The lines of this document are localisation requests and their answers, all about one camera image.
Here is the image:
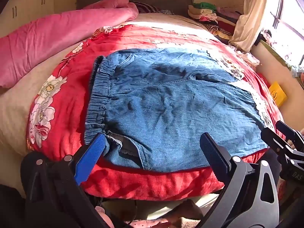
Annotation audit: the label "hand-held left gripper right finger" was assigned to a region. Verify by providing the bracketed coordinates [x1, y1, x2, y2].
[199, 132, 280, 228]

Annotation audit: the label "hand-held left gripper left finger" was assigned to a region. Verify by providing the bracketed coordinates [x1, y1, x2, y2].
[21, 133, 112, 228]

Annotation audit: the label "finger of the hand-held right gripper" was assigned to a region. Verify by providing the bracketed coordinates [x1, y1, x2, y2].
[275, 121, 304, 148]
[260, 128, 297, 164]

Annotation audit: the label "blue denim pants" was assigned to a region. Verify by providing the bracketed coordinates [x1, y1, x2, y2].
[84, 48, 268, 173]

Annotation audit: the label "pink dotted pajama pants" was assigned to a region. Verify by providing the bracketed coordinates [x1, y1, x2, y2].
[95, 205, 202, 228]

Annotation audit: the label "yellow box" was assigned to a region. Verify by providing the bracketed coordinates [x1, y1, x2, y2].
[269, 81, 287, 107]

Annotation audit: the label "red floral blanket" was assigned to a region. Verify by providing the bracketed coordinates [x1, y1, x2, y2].
[26, 24, 285, 201]

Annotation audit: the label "window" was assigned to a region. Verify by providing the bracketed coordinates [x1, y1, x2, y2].
[261, 0, 304, 72]

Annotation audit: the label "cream curtain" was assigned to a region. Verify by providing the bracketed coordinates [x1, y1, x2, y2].
[229, 0, 269, 53]

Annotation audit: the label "pink quilt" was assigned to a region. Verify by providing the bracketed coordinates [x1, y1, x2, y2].
[0, 0, 139, 88]

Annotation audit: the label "stack of folded clothes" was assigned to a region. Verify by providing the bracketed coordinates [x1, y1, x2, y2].
[188, 2, 243, 41]

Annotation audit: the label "striped pillow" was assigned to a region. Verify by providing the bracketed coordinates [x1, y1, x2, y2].
[133, 2, 162, 14]

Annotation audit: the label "cream wardrobe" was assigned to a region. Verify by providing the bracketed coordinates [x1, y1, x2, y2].
[0, 0, 55, 37]

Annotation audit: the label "thin black cable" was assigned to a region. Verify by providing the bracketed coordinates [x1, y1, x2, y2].
[95, 196, 139, 221]

